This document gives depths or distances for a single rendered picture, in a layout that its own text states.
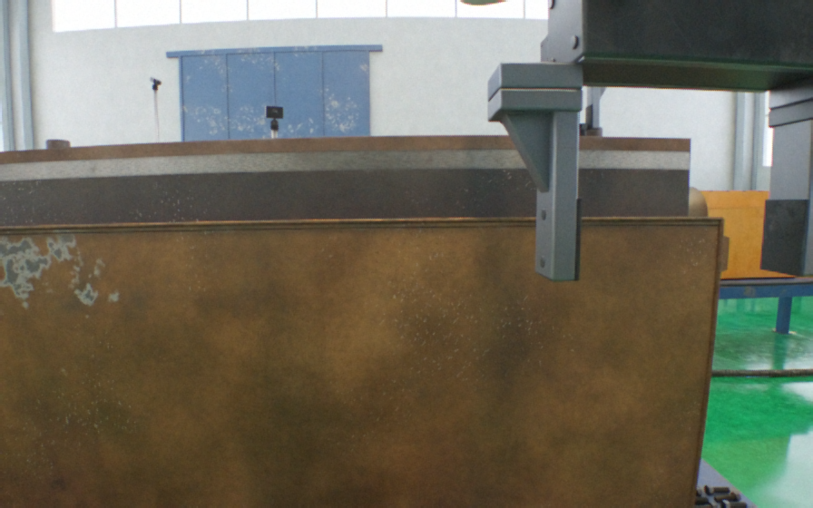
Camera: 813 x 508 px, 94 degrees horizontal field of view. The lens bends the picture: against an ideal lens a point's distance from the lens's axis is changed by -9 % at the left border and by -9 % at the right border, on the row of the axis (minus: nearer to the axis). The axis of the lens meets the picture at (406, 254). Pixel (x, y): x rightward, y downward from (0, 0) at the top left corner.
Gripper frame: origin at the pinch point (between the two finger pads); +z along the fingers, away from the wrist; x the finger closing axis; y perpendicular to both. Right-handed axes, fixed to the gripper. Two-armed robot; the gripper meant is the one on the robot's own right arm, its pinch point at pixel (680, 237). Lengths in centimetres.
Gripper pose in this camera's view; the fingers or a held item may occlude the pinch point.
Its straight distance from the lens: 25.3
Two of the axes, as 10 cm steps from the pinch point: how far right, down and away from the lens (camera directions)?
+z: 0.1, 9.9, 1.1
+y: 0.1, 1.1, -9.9
